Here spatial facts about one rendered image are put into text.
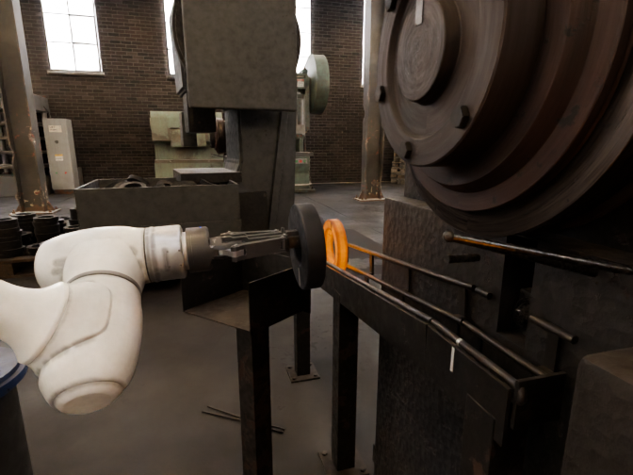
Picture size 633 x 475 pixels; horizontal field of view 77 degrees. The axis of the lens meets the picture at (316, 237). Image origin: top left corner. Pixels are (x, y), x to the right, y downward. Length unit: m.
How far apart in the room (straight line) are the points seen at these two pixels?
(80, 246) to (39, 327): 0.16
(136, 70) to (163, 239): 10.08
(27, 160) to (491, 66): 7.18
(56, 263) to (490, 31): 0.61
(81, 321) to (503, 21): 0.55
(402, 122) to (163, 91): 10.07
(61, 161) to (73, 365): 9.57
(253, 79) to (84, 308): 2.71
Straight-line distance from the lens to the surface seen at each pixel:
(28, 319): 0.56
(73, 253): 0.67
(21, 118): 7.41
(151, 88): 10.61
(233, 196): 2.88
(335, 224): 1.24
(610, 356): 0.50
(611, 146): 0.45
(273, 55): 3.21
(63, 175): 10.08
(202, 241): 0.66
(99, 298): 0.58
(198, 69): 3.07
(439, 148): 0.50
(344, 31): 11.47
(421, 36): 0.55
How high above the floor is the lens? 1.00
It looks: 13 degrees down
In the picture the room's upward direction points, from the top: straight up
